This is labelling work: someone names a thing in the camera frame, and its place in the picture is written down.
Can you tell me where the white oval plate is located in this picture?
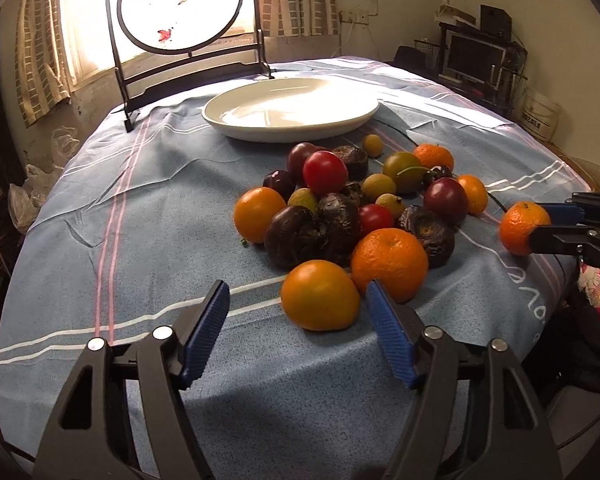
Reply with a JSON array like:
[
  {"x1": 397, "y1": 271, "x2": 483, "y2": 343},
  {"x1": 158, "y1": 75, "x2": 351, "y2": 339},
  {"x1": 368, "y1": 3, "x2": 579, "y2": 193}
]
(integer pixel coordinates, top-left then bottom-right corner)
[{"x1": 202, "y1": 77, "x2": 379, "y2": 144}]

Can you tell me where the wrinkled passion fruit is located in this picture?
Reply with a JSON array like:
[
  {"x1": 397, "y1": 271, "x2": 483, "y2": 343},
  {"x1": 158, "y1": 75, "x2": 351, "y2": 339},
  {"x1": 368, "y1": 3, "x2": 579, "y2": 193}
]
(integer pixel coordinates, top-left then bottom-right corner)
[
  {"x1": 398, "y1": 205, "x2": 455, "y2": 269},
  {"x1": 316, "y1": 193, "x2": 361, "y2": 266},
  {"x1": 264, "y1": 206, "x2": 326, "y2": 271}
]

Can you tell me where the round painted screen on stand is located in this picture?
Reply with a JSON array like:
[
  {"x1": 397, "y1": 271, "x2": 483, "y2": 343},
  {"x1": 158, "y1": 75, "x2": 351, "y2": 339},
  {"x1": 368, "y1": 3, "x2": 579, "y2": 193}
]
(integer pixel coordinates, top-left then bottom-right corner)
[{"x1": 104, "y1": 0, "x2": 272, "y2": 131}]

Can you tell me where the small orange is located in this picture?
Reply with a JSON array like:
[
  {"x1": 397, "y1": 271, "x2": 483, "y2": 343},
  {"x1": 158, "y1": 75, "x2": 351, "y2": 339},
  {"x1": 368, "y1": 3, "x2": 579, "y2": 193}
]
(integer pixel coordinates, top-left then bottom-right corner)
[{"x1": 456, "y1": 174, "x2": 489, "y2": 217}]

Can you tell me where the large front orange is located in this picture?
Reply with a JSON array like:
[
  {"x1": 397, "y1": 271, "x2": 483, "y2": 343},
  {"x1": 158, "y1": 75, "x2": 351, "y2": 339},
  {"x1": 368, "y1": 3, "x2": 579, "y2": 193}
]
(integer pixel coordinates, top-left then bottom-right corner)
[{"x1": 279, "y1": 260, "x2": 361, "y2": 332}]

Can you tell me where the green-brown round fruit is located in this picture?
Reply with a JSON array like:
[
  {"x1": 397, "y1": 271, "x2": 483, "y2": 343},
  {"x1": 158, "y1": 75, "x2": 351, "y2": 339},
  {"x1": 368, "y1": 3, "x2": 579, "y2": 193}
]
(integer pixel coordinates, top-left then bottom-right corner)
[{"x1": 382, "y1": 152, "x2": 428, "y2": 194}]

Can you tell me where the dark plum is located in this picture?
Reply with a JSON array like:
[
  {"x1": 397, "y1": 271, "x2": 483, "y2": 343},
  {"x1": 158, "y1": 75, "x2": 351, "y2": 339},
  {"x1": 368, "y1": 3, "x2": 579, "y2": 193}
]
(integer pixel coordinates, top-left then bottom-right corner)
[{"x1": 424, "y1": 178, "x2": 468, "y2": 226}]

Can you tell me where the large front mandarin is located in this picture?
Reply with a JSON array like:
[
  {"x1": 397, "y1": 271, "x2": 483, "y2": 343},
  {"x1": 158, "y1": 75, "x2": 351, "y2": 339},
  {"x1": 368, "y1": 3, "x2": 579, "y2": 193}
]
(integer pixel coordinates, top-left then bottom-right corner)
[{"x1": 351, "y1": 228, "x2": 429, "y2": 304}]

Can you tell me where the small red tomato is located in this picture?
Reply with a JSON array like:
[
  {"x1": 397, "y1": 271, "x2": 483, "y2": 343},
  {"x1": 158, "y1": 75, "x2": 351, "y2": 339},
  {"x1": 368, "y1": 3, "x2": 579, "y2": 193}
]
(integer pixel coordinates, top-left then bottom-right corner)
[{"x1": 358, "y1": 204, "x2": 394, "y2": 236}]

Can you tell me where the small yellow kumquat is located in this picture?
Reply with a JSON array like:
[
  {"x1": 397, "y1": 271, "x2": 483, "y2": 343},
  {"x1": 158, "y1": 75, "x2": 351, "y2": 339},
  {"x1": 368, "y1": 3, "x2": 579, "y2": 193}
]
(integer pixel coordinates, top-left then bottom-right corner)
[{"x1": 361, "y1": 133, "x2": 385, "y2": 158}]

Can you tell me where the computer monitor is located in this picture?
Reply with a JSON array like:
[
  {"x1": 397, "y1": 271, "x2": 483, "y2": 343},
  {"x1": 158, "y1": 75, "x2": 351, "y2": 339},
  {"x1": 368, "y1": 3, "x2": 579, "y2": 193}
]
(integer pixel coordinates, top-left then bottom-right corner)
[{"x1": 440, "y1": 28, "x2": 507, "y2": 86}]

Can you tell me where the white bucket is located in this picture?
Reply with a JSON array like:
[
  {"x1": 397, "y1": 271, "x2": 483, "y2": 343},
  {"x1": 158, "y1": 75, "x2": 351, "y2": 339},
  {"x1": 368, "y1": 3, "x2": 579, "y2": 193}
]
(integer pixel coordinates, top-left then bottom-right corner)
[{"x1": 518, "y1": 88, "x2": 562, "y2": 142}]

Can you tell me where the left curtain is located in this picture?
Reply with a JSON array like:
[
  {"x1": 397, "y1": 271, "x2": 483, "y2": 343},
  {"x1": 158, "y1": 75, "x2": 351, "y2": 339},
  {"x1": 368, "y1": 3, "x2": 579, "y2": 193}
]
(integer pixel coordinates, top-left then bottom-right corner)
[{"x1": 15, "y1": 0, "x2": 70, "y2": 127}]

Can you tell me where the plastic bag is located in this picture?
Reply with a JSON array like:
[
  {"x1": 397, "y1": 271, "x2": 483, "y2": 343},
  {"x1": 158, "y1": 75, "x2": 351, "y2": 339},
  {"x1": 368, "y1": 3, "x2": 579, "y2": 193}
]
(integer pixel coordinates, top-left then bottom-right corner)
[{"x1": 8, "y1": 164, "x2": 64, "y2": 234}]

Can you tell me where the blue striped tablecloth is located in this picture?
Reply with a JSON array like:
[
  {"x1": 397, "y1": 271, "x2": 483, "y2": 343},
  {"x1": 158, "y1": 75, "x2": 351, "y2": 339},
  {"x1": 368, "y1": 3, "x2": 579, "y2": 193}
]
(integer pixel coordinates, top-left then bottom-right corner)
[{"x1": 0, "y1": 58, "x2": 585, "y2": 479}]

